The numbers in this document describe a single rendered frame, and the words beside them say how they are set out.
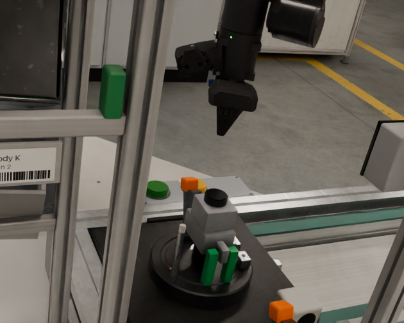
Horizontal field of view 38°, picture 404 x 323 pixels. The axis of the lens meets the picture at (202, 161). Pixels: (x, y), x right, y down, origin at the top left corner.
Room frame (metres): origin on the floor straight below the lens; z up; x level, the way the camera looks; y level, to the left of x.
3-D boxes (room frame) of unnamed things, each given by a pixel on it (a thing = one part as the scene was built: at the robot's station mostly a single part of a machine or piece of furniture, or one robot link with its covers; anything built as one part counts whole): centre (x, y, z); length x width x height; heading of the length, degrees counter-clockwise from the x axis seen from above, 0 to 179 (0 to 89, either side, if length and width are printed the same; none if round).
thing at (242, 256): (0.64, -0.08, 1.00); 0.02 x 0.01 x 0.02; 29
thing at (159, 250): (0.63, -0.03, 0.98); 0.14 x 0.14 x 0.02
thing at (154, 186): (0.82, 0.07, 0.96); 0.04 x 0.04 x 0.02
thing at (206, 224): (0.62, -0.03, 1.06); 0.08 x 0.04 x 0.07; 29
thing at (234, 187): (0.86, 0.00, 0.93); 0.21 x 0.07 x 0.06; 119
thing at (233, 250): (0.60, -0.06, 1.01); 0.01 x 0.01 x 0.05; 29
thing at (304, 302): (0.59, -0.16, 0.97); 0.05 x 0.05 x 0.04; 29
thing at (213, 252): (0.58, -0.04, 1.01); 0.01 x 0.01 x 0.05; 29
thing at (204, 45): (0.77, 0.03, 1.22); 0.07 x 0.07 x 0.06; 5
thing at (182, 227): (0.58, 0.01, 1.03); 0.01 x 0.01 x 0.08
